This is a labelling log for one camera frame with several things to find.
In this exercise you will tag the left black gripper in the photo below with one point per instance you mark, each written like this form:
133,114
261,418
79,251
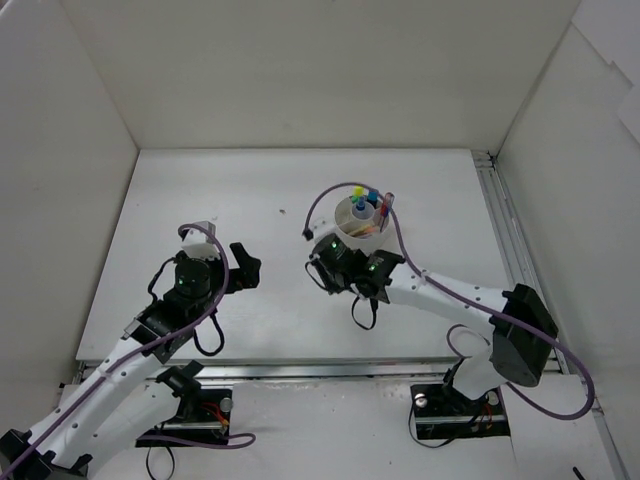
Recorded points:
238,275

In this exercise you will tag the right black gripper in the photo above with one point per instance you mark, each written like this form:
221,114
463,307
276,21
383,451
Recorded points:
329,251

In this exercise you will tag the white round divided organizer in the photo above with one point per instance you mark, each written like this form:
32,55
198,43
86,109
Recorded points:
347,222

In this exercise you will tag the orange tip brown marker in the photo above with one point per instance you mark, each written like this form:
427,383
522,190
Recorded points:
377,228

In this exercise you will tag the clear glue bottle blue cap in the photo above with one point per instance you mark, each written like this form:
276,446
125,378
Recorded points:
360,209

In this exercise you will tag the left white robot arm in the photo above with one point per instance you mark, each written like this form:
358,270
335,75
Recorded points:
133,391

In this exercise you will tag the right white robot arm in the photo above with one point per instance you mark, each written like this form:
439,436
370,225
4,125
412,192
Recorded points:
518,328

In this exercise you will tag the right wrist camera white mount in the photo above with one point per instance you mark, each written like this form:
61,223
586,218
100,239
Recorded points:
318,229

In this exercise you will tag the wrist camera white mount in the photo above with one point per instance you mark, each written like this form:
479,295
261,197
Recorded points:
198,245
318,229

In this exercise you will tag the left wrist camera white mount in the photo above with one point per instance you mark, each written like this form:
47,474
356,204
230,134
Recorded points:
198,245

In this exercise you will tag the aluminium frame rail front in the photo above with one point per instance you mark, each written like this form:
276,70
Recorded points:
221,371

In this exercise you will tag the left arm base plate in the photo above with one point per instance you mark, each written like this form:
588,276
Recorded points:
206,420

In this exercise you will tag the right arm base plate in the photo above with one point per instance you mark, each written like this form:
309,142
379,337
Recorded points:
439,416

